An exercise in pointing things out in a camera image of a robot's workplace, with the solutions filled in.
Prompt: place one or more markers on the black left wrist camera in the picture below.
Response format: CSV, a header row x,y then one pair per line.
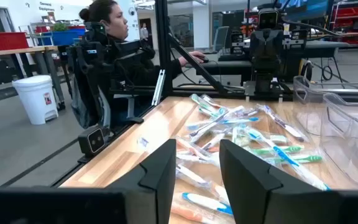
x,y
269,19

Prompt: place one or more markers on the red storage bin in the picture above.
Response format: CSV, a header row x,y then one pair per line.
x,y
8,41

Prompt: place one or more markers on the clear plastic bin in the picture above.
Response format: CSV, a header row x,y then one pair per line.
x,y
353,140
306,93

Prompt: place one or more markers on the red storage shelf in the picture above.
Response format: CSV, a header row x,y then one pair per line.
x,y
353,12

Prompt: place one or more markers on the silver metal bracket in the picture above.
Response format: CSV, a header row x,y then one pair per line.
x,y
159,87

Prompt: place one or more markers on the grey office chair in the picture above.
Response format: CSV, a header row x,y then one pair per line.
x,y
221,37

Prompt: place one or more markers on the person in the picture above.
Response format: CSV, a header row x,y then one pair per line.
x,y
113,18
144,32

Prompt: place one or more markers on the black table-level camera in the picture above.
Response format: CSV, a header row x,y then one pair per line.
x,y
93,141

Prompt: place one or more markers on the green plant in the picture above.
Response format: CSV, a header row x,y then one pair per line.
x,y
60,27

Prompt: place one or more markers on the white trash bin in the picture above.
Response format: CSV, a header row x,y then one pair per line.
x,y
36,99

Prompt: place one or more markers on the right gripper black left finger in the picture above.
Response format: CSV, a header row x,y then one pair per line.
x,y
154,186

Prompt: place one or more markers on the wooden top table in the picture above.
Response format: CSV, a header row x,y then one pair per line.
x,y
17,50

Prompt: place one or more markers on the black office chair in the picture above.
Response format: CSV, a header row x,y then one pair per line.
x,y
85,102

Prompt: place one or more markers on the large blue storage bin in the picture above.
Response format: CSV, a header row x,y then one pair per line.
x,y
64,38

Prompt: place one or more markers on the black computer mouse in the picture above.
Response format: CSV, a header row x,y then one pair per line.
x,y
204,59

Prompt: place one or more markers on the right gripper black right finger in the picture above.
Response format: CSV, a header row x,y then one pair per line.
x,y
247,193

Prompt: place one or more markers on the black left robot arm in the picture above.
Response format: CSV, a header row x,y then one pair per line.
x,y
264,84

